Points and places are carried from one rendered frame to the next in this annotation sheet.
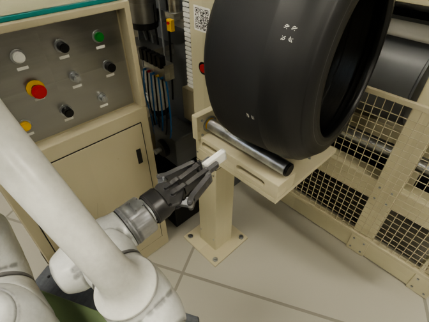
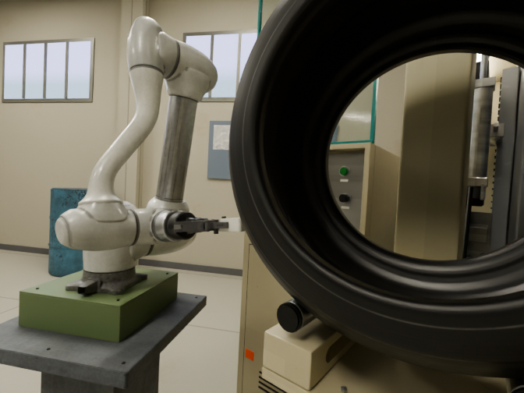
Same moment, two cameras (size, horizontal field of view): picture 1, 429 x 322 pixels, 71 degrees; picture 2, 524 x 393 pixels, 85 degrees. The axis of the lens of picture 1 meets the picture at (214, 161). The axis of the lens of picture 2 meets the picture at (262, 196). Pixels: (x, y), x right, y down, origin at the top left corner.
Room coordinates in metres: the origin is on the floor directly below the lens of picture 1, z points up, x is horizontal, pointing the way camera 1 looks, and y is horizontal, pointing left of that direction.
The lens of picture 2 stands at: (0.55, -0.64, 1.10)
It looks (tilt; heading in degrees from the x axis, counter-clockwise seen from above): 2 degrees down; 83
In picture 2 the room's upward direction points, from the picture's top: 3 degrees clockwise
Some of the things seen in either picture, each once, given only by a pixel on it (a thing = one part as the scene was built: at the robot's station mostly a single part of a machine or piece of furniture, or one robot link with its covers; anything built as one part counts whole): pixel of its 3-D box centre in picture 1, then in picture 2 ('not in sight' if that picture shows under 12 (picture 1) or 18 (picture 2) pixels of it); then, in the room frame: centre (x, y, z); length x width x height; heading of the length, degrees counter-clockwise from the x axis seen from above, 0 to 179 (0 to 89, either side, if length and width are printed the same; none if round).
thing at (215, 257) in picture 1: (215, 236); not in sight; (1.05, -0.01, 0.01); 0.27 x 0.27 x 0.02; 44
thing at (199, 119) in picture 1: (233, 108); not in sight; (1.01, -0.08, 0.90); 0.40 x 0.03 x 0.10; 134
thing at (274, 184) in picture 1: (242, 158); (334, 321); (0.78, -0.10, 0.84); 0.36 x 0.09 x 0.06; 44
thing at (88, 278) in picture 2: not in sight; (106, 276); (0.18, 0.34, 0.78); 0.22 x 0.18 x 0.06; 77
